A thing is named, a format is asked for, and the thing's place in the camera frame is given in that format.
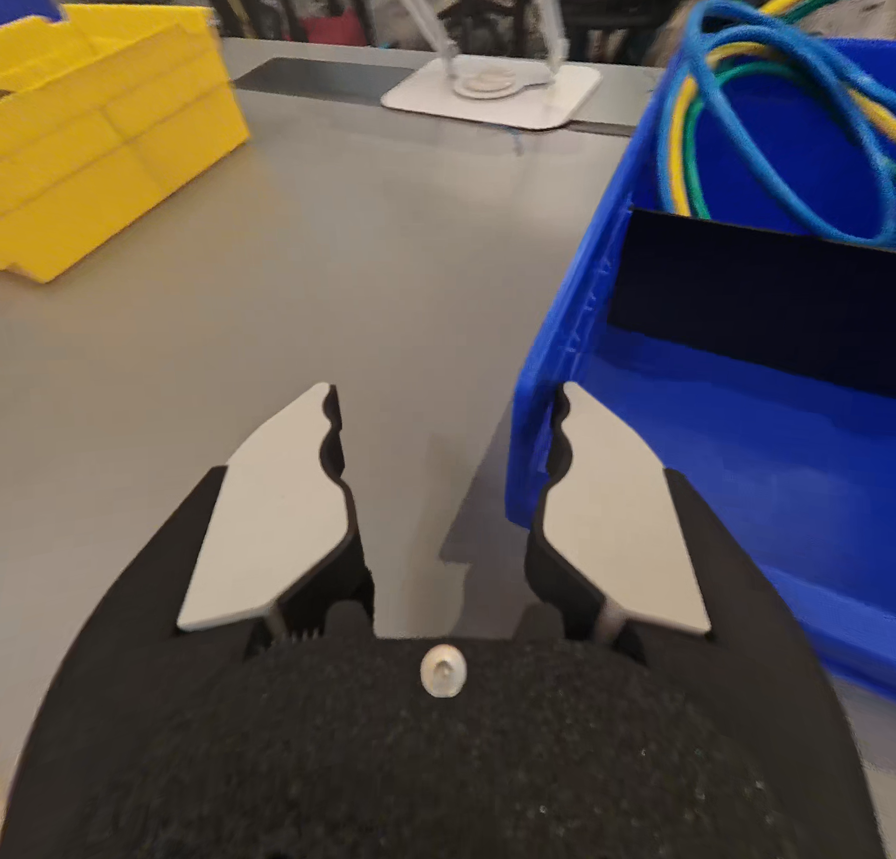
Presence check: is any blue plastic bin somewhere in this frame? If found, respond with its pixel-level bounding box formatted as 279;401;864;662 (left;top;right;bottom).
504;35;896;700

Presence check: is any blue ethernet cable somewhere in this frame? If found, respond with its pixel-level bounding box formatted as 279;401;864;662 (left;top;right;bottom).
657;0;896;248

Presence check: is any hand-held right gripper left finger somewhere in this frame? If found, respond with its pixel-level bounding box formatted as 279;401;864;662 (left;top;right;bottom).
175;381;373;641

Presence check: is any yellow plastic bin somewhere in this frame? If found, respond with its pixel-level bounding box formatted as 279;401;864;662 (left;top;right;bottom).
0;2;252;284

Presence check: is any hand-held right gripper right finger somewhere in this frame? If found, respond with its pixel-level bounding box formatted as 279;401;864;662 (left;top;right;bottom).
524;380;713;644

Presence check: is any green ethernet cable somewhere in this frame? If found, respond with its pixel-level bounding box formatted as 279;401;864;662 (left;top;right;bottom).
682;0;896;221

